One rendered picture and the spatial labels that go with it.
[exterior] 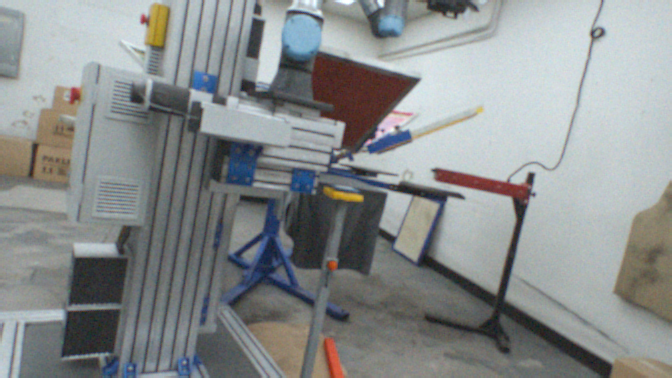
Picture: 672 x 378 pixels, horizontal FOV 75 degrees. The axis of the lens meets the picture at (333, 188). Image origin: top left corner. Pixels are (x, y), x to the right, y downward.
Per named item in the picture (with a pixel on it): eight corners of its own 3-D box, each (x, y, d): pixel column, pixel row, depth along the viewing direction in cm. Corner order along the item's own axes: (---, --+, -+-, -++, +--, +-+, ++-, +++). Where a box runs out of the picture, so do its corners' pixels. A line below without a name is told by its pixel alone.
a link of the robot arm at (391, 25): (395, 42, 144) (402, 8, 143) (405, 34, 133) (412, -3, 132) (372, 36, 143) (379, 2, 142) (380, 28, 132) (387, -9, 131)
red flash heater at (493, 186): (513, 197, 328) (517, 181, 327) (529, 203, 283) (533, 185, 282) (431, 180, 338) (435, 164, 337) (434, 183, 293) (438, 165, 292)
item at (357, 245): (371, 276, 220) (390, 193, 216) (285, 269, 204) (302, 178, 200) (369, 274, 223) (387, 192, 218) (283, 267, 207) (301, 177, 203)
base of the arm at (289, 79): (279, 92, 138) (285, 61, 137) (260, 92, 150) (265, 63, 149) (320, 103, 146) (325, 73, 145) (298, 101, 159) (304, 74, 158)
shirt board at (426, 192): (457, 203, 333) (460, 193, 332) (463, 209, 294) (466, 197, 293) (290, 167, 355) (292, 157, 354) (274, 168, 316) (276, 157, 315)
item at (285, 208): (305, 248, 208) (318, 180, 205) (288, 246, 205) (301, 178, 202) (284, 224, 251) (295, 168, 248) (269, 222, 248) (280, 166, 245)
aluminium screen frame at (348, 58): (422, 79, 216) (422, 72, 218) (310, 48, 196) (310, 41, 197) (355, 150, 283) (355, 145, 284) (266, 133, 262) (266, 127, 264)
